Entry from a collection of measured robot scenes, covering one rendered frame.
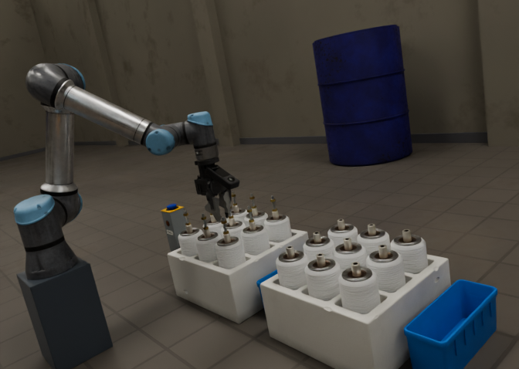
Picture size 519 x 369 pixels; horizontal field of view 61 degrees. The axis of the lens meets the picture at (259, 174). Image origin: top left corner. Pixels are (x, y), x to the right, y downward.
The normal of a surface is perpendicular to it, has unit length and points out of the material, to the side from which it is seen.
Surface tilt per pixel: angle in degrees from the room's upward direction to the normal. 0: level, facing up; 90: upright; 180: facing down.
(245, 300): 90
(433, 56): 90
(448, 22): 90
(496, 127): 90
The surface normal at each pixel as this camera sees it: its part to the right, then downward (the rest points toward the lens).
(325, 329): -0.74, 0.27
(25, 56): 0.65, 0.05
